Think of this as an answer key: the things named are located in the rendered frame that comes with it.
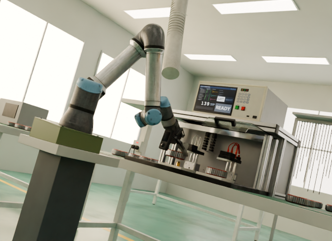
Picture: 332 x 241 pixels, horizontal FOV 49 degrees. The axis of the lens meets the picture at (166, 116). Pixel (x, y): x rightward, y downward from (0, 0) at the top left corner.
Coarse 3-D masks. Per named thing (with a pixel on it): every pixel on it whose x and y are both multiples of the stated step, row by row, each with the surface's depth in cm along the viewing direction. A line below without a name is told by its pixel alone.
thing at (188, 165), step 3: (186, 162) 212; (189, 162) 210; (192, 162) 209; (186, 165) 211; (189, 165) 210; (192, 165) 209; (195, 165) 208; (198, 165) 210; (189, 168) 209; (192, 168) 208; (195, 168) 208; (198, 168) 211
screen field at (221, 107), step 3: (216, 105) 211; (219, 105) 209; (222, 105) 208; (225, 105) 207; (228, 105) 206; (231, 105) 205; (216, 108) 210; (219, 108) 209; (222, 108) 208; (225, 108) 207; (228, 108) 206; (216, 111) 210; (219, 111) 208; (222, 111) 207; (225, 111) 206; (228, 111) 205
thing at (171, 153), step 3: (168, 150) 194; (171, 150) 193; (174, 150) 193; (168, 153) 194; (171, 153) 192; (174, 153) 193; (177, 153) 192; (180, 153) 192; (168, 156) 200; (171, 156) 193; (174, 156) 192; (177, 156) 192; (180, 156) 192; (183, 156) 193; (180, 159) 194; (183, 159) 195
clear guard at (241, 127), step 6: (210, 120) 181; (210, 126) 176; (216, 126) 175; (222, 126) 174; (228, 126) 173; (240, 126) 170; (246, 126) 169; (252, 126) 177; (252, 132) 197; (258, 132) 191; (264, 132) 186
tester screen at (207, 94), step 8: (200, 88) 220; (208, 88) 217; (216, 88) 213; (224, 88) 210; (232, 88) 207; (200, 96) 219; (208, 96) 215; (216, 96) 212; (224, 96) 209; (232, 96) 206; (200, 104) 217; (232, 104) 205; (216, 112) 209
